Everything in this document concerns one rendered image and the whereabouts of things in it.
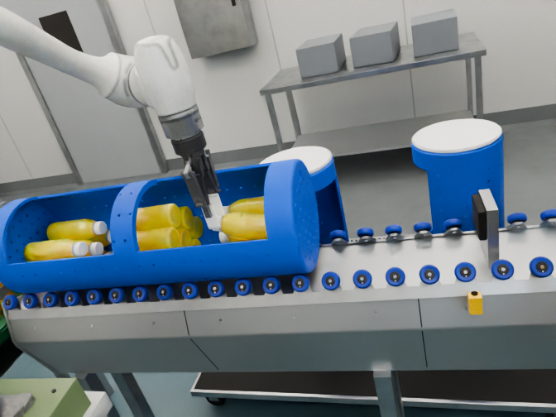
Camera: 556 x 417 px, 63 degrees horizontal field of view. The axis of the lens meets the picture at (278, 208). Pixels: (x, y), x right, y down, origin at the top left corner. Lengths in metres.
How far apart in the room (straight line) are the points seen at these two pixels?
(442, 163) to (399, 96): 2.90
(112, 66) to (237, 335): 0.72
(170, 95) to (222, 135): 3.88
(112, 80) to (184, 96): 0.18
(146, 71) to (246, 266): 0.48
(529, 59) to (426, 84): 0.81
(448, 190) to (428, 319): 0.56
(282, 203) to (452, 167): 0.69
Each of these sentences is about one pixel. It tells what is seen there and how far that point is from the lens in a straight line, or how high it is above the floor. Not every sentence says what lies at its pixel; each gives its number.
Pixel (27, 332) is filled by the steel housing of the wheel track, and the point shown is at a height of 0.87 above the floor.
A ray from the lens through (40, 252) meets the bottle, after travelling 1.43.
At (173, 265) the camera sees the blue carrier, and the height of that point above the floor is 1.07.
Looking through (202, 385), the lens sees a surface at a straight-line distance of 2.16.
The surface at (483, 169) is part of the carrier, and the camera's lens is 1.56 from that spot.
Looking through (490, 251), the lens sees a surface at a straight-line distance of 1.13.
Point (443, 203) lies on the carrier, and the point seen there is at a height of 0.85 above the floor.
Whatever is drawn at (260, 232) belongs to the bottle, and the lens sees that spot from 1.08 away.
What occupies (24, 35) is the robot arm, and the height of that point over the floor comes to 1.64.
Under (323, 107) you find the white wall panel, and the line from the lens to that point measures 4.48.
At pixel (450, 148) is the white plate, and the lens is 1.52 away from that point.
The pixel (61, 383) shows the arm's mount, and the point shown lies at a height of 1.07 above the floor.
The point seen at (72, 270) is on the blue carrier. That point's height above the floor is 1.08.
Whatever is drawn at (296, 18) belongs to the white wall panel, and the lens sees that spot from 4.35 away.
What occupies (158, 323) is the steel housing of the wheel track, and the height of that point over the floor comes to 0.88.
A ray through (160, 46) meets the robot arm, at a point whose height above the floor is 1.56.
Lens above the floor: 1.62
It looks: 26 degrees down
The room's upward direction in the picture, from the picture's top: 15 degrees counter-clockwise
